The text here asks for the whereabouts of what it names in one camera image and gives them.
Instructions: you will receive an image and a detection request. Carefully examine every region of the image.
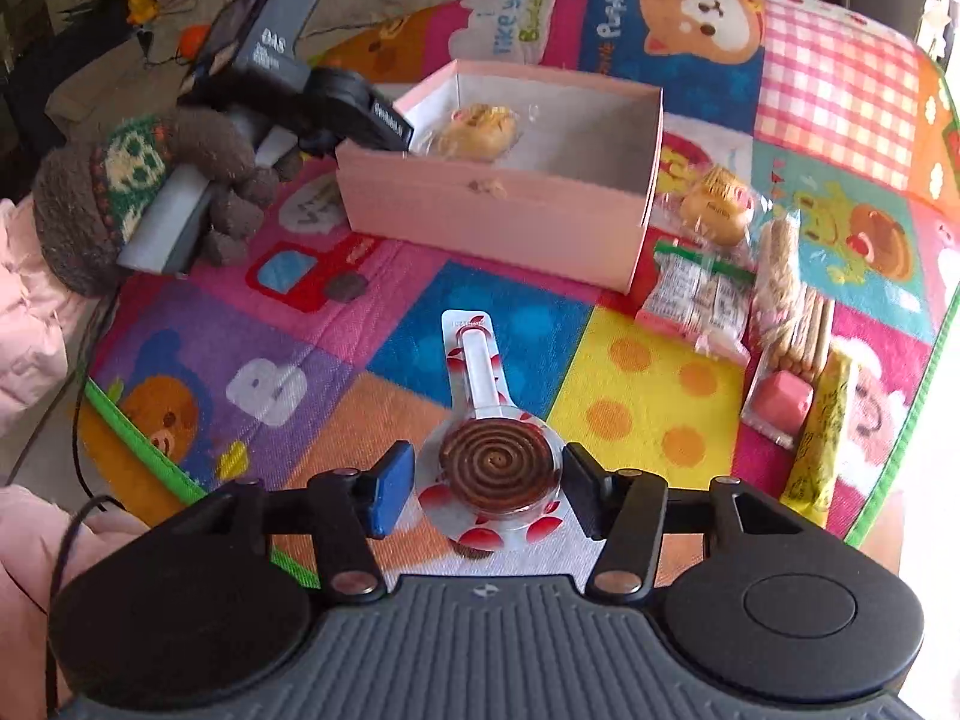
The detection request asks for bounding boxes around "brown knitted gloved left hand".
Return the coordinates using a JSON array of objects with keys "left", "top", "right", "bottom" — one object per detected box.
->
[{"left": 32, "top": 107, "right": 302, "bottom": 298}]

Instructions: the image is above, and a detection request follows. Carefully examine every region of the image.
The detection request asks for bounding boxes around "clear biscuit stick packet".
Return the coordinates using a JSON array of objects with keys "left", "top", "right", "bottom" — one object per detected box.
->
[{"left": 760, "top": 284, "right": 835, "bottom": 385}]

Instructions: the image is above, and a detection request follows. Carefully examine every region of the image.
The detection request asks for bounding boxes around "pink cardboard box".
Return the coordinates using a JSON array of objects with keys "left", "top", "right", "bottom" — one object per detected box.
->
[{"left": 337, "top": 60, "right": 664, "bottom": 293}]

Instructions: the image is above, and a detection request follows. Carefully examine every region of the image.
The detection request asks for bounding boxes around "yellow cheese stick packet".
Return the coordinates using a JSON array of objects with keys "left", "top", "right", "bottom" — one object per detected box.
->
[{"left": 779, "top": 348, "right": 859, "bottom": 528}]

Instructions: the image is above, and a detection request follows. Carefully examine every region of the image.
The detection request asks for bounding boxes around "green white snack packet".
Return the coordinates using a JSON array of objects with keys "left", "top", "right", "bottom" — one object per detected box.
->
[{"left": 635, "top": 241, "right": 755, "bottom": 367}]

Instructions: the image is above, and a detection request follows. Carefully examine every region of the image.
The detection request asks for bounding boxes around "pink jacket sleeve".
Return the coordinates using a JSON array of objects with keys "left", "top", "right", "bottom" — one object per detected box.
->
[{"left": 0, "top": 196, "right": 100, "bottom": 436}]

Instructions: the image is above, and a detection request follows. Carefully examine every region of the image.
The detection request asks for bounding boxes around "pink candy packet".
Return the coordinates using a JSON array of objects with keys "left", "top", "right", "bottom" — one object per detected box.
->
[{"left": 740, "top": 353, "right": 814, "bottom": 452}]

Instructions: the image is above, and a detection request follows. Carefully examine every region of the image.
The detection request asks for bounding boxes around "black cable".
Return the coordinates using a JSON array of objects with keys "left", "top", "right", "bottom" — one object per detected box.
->
[{"left": 42, "top": 291, "right": 125, "bottom": 720}]

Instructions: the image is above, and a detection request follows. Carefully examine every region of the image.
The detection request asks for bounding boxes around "colourful cartoon play mat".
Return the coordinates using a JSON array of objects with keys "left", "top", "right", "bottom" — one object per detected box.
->
[{"left": 78, "top": 0, "right": 958, "bottom": 546}]

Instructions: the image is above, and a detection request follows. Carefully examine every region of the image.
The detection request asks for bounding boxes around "spiral lollipop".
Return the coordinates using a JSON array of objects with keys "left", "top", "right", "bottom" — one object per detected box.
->
[{"left": 415, "top": 309, "right": 569, "bottom": 553}]

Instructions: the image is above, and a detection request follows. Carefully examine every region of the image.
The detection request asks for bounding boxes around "orange yellow plush toy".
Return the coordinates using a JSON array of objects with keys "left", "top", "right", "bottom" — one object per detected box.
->
[{"left": 122, "top": 0, "right": 217, "bottom": 62}]

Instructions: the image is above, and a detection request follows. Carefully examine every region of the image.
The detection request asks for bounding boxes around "sesame bar packet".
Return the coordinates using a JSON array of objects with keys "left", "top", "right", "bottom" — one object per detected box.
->
[{"left": 752, "top": 213, "right": 802, "bottom": 348}]

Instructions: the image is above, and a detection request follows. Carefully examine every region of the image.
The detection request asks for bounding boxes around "mini french bread packet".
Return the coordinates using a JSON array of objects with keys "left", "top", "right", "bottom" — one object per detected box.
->
[{"left": 412, "top": 103, "right": 542, "bottom": 164}]

